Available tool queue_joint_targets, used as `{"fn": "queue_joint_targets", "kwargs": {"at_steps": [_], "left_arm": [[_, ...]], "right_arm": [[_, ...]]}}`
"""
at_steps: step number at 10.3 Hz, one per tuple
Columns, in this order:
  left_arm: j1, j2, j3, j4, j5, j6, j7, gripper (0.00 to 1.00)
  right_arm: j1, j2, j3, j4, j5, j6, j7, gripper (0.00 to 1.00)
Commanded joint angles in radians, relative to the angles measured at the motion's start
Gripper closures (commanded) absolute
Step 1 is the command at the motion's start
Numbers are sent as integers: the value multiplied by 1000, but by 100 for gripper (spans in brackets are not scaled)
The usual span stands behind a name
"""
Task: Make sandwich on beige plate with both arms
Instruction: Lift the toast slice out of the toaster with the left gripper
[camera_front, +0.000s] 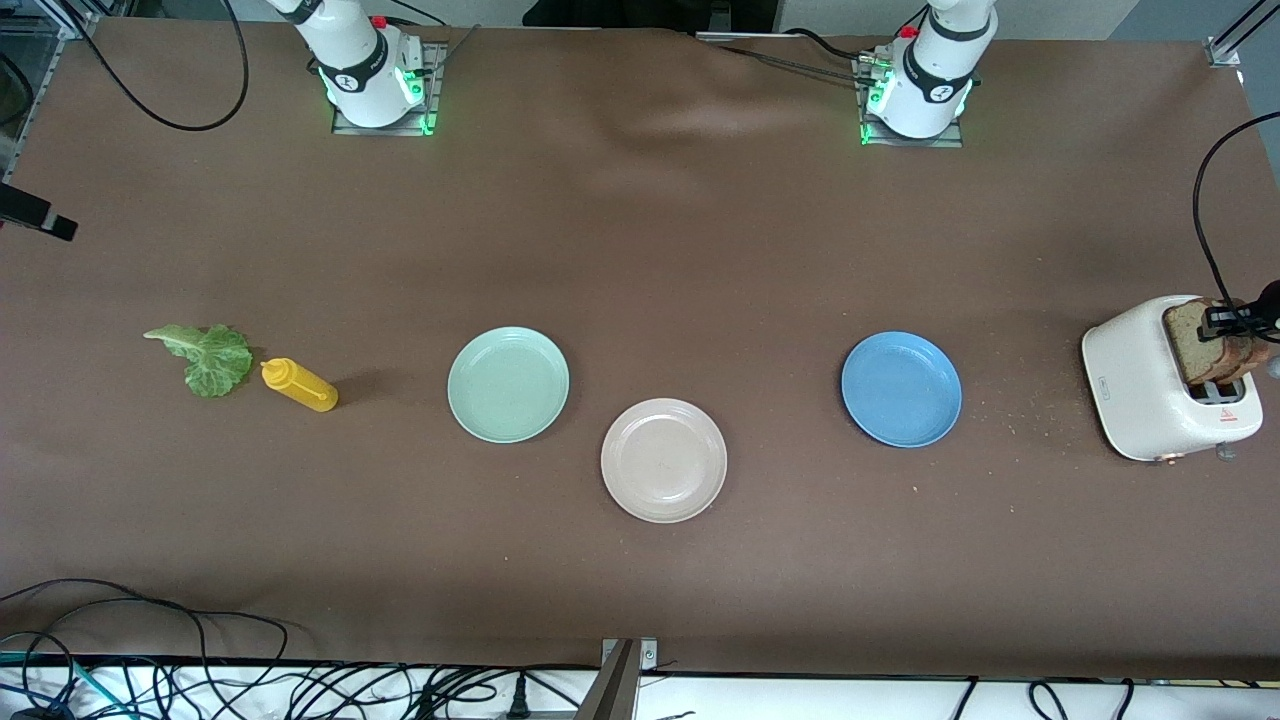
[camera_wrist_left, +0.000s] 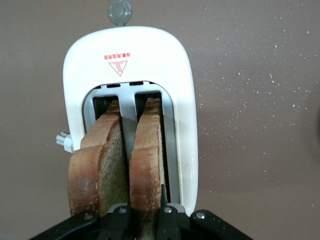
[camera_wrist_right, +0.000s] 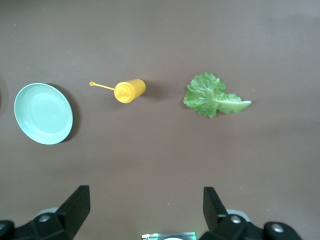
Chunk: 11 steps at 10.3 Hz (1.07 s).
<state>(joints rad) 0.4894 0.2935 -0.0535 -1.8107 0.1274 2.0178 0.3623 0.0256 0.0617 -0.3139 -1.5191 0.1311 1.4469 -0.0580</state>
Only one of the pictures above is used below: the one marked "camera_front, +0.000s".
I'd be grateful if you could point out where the brown bread slice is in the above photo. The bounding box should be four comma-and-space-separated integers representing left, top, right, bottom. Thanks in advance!
1215, 335, 1271, 385
1163, 300, 1226, 389

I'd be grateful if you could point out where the green lettuce leaf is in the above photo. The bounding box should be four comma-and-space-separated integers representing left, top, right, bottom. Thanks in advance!
143, 322, 254, 399

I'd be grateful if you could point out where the yellow squeeze bottle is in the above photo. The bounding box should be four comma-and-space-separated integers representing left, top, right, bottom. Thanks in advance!
260, 357, 340, 414

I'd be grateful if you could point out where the blue plate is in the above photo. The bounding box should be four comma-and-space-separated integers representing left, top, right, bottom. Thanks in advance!
840, 331, 964, 449

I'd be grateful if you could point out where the mint green plate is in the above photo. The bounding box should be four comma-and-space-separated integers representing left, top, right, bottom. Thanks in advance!
446, 326, 571, 445

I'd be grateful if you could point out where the beige plate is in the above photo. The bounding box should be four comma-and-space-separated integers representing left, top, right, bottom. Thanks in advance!
600, 397, 729, 525

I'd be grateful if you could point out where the white toaster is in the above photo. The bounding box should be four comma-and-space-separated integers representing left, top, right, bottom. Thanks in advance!
1081, 294, 1265, 467

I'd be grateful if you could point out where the brown table cover sheet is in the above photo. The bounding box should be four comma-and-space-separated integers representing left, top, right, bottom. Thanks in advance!
0, 18, 1280, 683

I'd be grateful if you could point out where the dark object behind table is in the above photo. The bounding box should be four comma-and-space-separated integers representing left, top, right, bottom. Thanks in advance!
523, 0, 778, 31

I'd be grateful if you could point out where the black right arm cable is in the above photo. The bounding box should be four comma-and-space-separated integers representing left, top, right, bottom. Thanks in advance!
60, 0, 251, 132

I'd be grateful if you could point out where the aluminium frame profile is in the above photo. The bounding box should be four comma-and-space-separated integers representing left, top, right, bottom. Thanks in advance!
0, 0, 136, 41

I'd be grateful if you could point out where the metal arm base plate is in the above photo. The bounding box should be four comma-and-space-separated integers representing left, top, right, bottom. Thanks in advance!
855, 55, 966, 150
332, 45, 446, 137

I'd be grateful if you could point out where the thin black cable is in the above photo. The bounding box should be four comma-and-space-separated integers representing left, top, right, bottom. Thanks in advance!
385, 0, 451, 29

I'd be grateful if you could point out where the teal cable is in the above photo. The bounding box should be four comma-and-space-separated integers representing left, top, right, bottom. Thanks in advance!
0, 650, 136, 720

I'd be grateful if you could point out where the grey cable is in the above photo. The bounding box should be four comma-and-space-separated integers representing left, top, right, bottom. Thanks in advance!
430, 22, 483, 81

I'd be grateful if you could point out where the thick black braided cable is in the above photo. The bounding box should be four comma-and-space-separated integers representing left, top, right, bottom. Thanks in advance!
715, 42, 881, 91

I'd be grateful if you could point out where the small metal bracket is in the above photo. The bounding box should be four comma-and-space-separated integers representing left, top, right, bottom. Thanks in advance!
600, 638, 660, 673

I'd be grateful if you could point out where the grey aluminium post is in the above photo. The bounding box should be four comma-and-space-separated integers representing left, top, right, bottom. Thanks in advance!
575, 640, 641, 720

